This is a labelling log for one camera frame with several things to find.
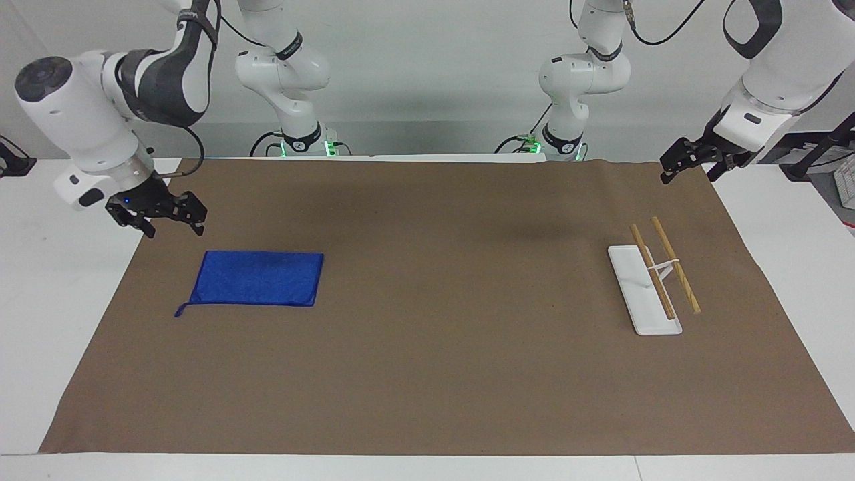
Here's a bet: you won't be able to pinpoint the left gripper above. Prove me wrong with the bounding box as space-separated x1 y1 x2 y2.
659 128 759 185

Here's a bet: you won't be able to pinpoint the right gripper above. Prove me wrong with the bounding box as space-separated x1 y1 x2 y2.
106 175 208 239

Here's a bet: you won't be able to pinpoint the white towel rack wooden bars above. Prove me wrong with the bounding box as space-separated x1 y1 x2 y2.
607 216 703 337

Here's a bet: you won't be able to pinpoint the black stand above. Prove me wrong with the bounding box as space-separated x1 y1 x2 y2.
779 110 855 181

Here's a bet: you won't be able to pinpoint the blue towel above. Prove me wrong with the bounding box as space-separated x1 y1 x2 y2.
174 251 325 318

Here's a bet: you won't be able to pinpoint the black cable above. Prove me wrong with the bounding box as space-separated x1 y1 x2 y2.
249 130 287 158
152 124 206 180
495 102 556 154
624 0 707 47
212 0 281 50

